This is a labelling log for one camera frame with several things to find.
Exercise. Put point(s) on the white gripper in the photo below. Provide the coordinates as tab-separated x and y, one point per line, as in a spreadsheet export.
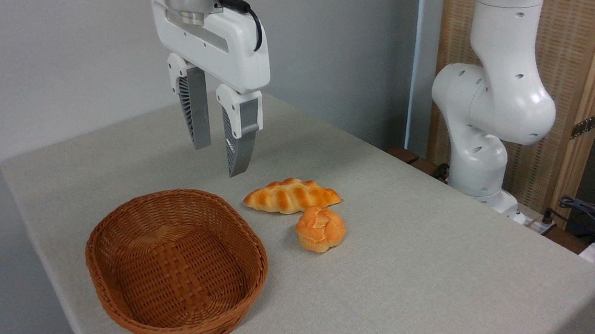
232	52

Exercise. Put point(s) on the round bread roll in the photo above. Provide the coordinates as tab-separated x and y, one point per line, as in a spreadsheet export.
320	229

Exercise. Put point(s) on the long braided bread loaf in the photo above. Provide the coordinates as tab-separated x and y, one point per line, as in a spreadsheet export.
290	195

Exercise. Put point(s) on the brown wicker basket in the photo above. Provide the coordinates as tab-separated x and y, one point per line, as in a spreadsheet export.
175	268

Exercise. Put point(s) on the beige fabric table cover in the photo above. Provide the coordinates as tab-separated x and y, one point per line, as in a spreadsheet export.
425	281

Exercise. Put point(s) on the metal screen hinge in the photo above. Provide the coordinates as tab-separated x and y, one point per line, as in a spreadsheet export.
587	125

